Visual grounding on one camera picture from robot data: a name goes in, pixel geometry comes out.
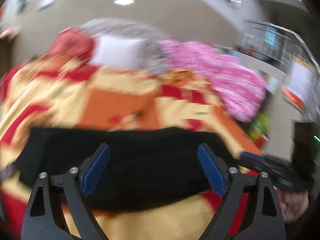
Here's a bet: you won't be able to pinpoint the metal shelf rack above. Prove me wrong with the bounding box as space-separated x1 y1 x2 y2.
244 19 302 63

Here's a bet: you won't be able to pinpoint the person's right hand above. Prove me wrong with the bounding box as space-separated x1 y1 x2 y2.
277 189 311 224

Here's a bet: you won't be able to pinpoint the pink penguin print blanket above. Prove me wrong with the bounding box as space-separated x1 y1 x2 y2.
160 40 267 123

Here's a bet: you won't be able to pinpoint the black pants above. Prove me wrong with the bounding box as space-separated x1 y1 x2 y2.
15 127 253 212

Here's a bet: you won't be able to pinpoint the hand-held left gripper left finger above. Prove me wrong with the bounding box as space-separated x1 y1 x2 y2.
21 143 111 240

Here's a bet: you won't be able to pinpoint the white pillow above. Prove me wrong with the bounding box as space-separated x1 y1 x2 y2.
89 35 145 69

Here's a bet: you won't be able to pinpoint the green printed bag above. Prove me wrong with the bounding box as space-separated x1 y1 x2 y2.
249 111 270 140

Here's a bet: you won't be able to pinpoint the red and white sign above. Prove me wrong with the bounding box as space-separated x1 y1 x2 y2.
282 62 318 111

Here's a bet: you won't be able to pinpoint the dark cabinet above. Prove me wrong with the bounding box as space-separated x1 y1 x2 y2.
292 122 320 180

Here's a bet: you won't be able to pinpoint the red pillow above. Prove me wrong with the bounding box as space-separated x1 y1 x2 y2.
50 29 97 60

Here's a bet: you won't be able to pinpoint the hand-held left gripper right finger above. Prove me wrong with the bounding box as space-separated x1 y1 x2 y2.
197 143 286 240

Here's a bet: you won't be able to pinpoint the orange red cream printed blanket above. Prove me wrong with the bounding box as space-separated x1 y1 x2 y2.
0 57 263 240

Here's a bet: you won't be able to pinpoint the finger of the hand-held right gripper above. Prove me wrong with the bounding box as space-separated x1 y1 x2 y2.
239 151 269 169

